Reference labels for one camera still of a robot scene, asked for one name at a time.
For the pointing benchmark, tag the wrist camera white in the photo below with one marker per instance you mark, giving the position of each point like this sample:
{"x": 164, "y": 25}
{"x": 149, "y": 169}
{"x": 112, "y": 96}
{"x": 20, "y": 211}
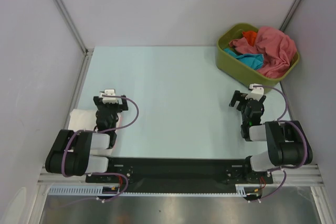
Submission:
{"x": 256, "y": 92}
{"x": 108, "y": 96}

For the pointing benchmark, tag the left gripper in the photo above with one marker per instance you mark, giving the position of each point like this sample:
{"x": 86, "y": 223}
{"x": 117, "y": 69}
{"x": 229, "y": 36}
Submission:
{"x": 123, "y": 106}

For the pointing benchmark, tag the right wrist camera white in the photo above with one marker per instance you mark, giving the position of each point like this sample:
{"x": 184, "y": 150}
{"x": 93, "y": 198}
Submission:
{"x": 256, "y": 92}

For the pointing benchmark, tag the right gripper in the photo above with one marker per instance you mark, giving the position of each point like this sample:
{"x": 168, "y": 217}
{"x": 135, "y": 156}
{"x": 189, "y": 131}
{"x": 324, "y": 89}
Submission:
{"x": 240, "y": 96}

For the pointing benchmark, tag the folded white t shirt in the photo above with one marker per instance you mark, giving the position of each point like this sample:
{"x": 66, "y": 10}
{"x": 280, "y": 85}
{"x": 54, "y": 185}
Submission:
{"x": 86, "y": 120}

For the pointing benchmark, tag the white slotted cable duct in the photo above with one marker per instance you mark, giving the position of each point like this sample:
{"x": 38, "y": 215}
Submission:
{"x": 109, "y": 191}

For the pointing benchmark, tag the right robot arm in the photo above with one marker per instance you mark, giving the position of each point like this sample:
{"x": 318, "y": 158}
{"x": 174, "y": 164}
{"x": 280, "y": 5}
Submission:
{"x": 287, "y": 145}

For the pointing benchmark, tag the olive green plastic bin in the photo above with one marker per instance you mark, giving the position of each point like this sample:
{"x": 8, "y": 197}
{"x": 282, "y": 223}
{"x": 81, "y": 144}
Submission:
{"x": 239, "y": 71}

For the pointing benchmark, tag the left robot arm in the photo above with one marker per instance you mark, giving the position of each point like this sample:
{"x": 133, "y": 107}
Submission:
{"x": 85, "y": 147}

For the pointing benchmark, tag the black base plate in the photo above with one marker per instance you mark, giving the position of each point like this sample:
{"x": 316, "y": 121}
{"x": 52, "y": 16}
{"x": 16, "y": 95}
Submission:
{"x": 180, "y": 176}

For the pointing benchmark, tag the teal t shirt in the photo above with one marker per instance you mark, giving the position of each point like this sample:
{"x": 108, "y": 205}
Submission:
{"x": 254, "y": 61}

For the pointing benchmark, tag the orange t shirt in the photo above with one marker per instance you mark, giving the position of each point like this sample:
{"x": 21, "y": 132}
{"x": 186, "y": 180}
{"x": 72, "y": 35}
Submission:
{"x": 250, "y": 36}

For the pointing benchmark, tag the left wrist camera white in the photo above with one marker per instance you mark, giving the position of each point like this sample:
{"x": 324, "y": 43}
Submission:
{"x": 108, "y": 96}

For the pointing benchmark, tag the pink t shirt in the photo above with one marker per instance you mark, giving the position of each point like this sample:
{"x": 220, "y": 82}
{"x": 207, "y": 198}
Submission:
{"x": 277, "y": 48}

